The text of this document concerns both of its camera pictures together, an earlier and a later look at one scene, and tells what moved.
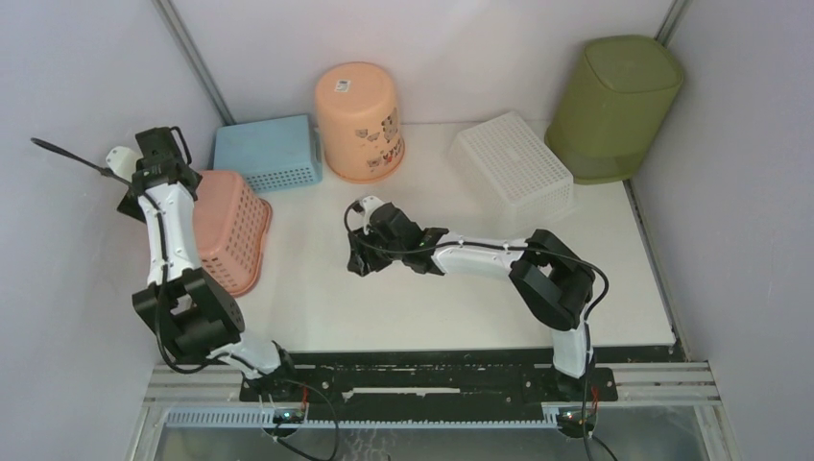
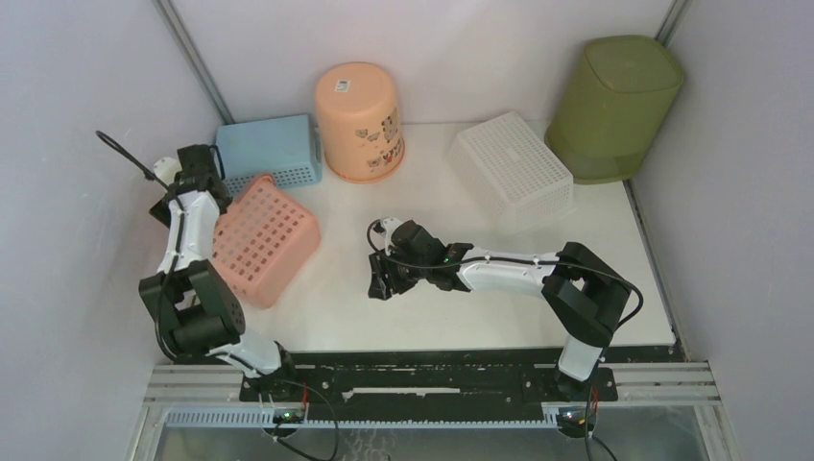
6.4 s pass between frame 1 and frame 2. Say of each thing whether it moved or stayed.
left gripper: moved
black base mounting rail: stayed
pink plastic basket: moved
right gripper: moved
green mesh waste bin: stayed
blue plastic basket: stayed
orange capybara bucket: stayed
